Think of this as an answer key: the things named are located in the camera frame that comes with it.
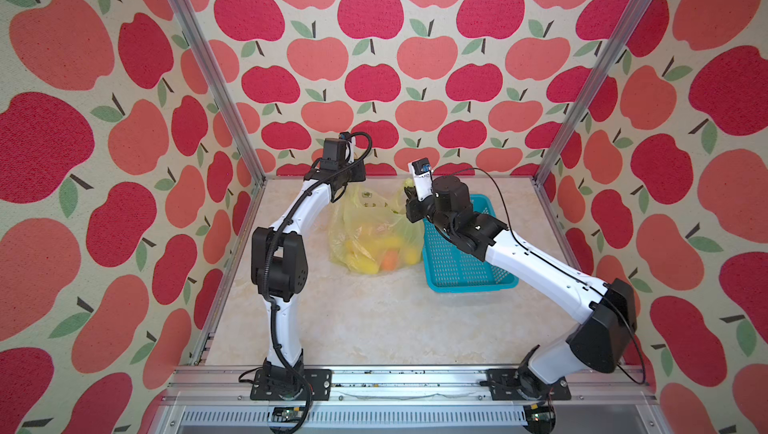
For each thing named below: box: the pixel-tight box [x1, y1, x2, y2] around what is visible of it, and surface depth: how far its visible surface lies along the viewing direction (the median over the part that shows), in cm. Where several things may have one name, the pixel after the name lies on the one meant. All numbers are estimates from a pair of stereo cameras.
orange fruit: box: [381, 250, 399, 272], surface depth 91 cm
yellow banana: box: [345, 240, 379, 274], surface depth 92 cm
